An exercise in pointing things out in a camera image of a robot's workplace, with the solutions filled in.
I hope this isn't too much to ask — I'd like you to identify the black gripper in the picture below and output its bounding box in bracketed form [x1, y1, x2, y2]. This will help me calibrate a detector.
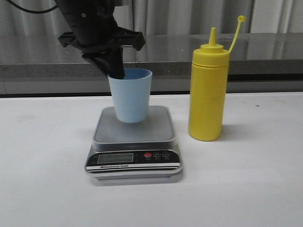
[56, 0, 145, 79]

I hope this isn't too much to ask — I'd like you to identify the light blue plastic cup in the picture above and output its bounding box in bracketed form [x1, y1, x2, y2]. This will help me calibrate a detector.
[108, 68, 152, 123]

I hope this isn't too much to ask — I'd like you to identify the yellow squeeze bottle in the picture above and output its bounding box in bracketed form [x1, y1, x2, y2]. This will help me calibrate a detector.
[188, 16, 246, 141]

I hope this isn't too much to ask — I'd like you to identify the silver electronic kitchen scale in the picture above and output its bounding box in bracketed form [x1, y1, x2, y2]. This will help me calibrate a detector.
[85, 105, 183, 180]

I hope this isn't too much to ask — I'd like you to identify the grey curtain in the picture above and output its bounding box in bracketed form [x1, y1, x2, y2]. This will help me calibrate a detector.
[0, 0, 303, 36]

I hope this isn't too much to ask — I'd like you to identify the grey stone counter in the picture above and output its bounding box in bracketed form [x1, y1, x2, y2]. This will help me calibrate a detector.
[0, 33, 303, 97]

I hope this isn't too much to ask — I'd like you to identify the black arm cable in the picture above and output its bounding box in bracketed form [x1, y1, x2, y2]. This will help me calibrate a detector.
[5, 0, 59, 13]

